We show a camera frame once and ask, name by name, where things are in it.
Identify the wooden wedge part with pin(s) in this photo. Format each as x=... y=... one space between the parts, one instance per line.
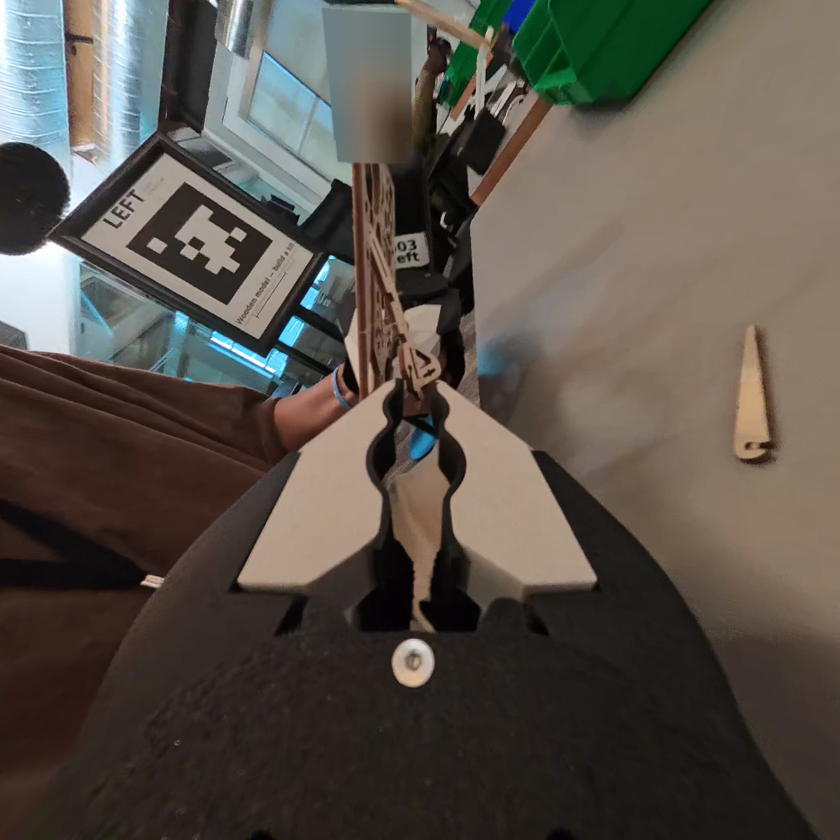
x=751 y=394

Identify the large green plastic bin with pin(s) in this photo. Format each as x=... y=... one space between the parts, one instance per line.
x=590 y=52

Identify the dark fuzzy round object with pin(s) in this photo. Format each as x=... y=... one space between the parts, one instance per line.
x=29 y=197

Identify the blue wristband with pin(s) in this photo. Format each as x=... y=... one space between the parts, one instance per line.
x=338 y=394

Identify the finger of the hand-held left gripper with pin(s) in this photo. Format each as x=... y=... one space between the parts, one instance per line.
x=353 y=354
x=426 y=328

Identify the small green plastic bin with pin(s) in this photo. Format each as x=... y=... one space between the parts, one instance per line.
x=469 y=59

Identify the person's left forearm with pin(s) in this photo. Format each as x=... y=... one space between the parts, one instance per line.
x=308 y=413

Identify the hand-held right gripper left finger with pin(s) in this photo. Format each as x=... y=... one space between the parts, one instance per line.
x=315 y=518

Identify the silver ventilation duct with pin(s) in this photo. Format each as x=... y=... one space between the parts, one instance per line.
x=131 y=65
x=33 y=65

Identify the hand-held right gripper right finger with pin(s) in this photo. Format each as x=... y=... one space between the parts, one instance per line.
x=518 y=525

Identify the framed printed marker sign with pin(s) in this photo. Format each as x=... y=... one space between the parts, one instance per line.
x=197 y=243

